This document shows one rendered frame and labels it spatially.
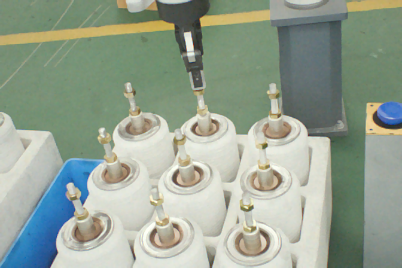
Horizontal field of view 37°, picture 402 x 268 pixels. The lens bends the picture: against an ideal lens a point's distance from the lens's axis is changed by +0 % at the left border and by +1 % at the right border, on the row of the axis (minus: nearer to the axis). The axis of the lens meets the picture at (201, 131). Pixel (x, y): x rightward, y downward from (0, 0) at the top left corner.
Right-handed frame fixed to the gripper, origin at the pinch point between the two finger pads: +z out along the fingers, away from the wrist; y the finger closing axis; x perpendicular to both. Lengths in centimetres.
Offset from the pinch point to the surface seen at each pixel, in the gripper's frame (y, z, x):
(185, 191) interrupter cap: -14.6, 10.2, 4.2
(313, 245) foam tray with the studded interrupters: -21.7, 17.8, -12.6
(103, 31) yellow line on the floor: 92, 35, 30
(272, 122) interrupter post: -4.3, 8.1, -10.4
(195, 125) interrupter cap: 1.1, 10.3, 1.8
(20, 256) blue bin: -7.0, 26.2, 36.0
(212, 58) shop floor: 64, 35, -2
